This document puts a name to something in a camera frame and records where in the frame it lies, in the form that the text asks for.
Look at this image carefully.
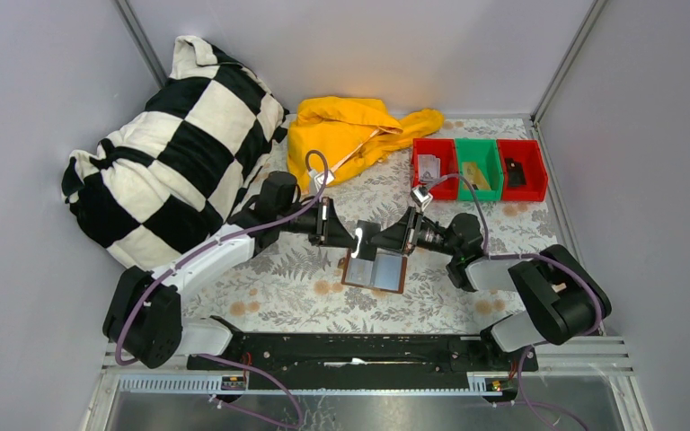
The brown leather card holder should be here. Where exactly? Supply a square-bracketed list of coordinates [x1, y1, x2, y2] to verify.
[341, 252, 408, 295]

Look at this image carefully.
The gold card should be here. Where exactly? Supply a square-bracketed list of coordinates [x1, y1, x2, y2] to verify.
[460, 161, 491, 191]

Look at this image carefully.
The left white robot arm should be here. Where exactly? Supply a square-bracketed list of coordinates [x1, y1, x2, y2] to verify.
[102, 172, 358, 368]

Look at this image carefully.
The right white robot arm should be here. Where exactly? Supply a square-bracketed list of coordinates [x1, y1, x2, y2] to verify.
[359, 207, 612, 353]

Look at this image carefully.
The silver VIP card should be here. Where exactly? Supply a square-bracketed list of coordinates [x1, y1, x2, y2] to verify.
[417, 154, 441, 184]

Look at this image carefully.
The black card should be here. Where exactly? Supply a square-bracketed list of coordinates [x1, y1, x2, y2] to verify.
[503, 157, 526, 189]

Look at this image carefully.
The left red bin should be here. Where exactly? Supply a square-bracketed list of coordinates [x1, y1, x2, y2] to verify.
[411, 138, 459, 200]

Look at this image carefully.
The red bin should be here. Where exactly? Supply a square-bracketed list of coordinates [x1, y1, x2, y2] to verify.
[411, 138, 459, 200]
[497, 139, 548, 202]

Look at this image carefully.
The floral table mat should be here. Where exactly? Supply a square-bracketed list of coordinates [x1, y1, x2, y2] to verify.
[130, 116, 584, 336]

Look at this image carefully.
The yellow cloth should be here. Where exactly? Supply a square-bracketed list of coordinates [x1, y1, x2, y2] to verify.
[287, 96, 445, 191]

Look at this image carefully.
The green bin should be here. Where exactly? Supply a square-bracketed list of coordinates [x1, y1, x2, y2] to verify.
[455, 138, 504, 202]

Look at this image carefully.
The right red bin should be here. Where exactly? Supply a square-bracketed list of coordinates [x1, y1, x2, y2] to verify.
[497, 139, 548, 202]

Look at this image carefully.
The black white checkered pillow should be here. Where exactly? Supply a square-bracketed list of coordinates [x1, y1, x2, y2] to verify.
[61, 35, 288, 269]

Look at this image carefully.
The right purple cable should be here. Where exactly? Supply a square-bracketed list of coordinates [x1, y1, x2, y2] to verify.
[425, 173, 605, 431]

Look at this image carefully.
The purple cable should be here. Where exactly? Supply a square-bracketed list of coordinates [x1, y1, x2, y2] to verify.
[113, 149, 332, 429]
[425, 173, 605, 431]

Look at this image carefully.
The aluminium frame rail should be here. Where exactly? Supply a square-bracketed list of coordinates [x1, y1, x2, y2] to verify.
[535, 336, 634, 376]

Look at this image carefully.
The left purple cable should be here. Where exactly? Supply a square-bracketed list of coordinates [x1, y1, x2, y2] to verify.
[113, 149, 332, 429]

